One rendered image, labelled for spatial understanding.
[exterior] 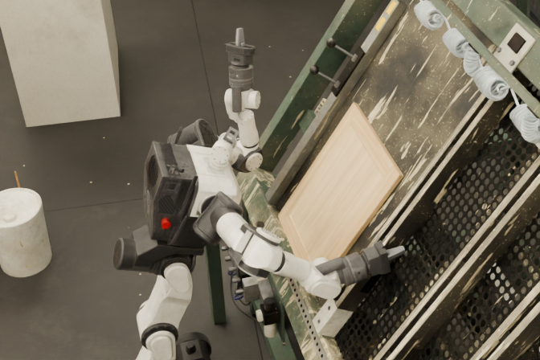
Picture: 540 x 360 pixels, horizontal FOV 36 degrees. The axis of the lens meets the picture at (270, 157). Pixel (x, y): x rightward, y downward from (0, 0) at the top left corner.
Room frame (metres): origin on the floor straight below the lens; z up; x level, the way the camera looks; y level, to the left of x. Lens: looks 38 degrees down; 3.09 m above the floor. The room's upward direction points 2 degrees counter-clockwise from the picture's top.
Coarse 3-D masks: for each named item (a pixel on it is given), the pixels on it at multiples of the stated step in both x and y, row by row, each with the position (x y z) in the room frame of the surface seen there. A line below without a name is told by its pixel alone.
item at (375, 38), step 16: (400, 0) 2.65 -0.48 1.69; (384, 16) 2.63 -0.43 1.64; (400, 16) 2.61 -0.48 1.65; (384, 32) 2.60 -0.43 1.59; (368, 48) 2.59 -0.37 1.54; (368, 64) 2.59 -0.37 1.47; (352, 80) 2.57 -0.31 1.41; (320, 112) 2.58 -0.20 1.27; (336, 112) 2.56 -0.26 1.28; (320, 128) 2.54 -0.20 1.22; (304, 144) 2.54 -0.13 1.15; (288, 160) 2.55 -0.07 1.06; (304, 160) 2.52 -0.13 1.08; (288, 176) 2.51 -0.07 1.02; (272, 192) 2.50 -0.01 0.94
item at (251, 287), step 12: (240, 276) 2.23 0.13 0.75; (252, 276) 2.21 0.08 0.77; (252, 288) 2.17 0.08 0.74; (264, 288) 2.17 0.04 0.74; (276, 288) 2.11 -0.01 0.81; (240, 300) 2.24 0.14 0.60; (252, 300) 2.17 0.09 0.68; (264, 300) 2.07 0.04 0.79; (276, 300) 2.10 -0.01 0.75; (264, 312) 2.05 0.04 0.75; (276, 312) 2.05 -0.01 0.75; (264, 324) 2.03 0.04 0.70; (276, 324) 2.12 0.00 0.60
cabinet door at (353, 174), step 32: (352, 128) 2.41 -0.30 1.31; (320, 160) 2.43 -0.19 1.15; (352, 160) 2.30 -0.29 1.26; (384, 160) 2.17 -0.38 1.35; (320, 192) 2.32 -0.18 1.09; (352, 192) 2.19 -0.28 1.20; (384, 192) 2.07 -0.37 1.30; (288, 224) 2.33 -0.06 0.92; (320, 224) 2.20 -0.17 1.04; (352, 224) 2.08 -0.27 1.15; (320, 256) 2.09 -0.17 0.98
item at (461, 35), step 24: (432, 0) 2.15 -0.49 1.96; (432, 24) 2.23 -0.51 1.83; (456, 24) 2.00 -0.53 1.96; (456, 48) 2.00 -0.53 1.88; (480, 48) 1.86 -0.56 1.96; (480, 72) 1.87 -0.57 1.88; (504, 72) 1.74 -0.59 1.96; (504, 96) 1.79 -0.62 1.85; (528, 96) 1.63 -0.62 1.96; (528, 120) 1.63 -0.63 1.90
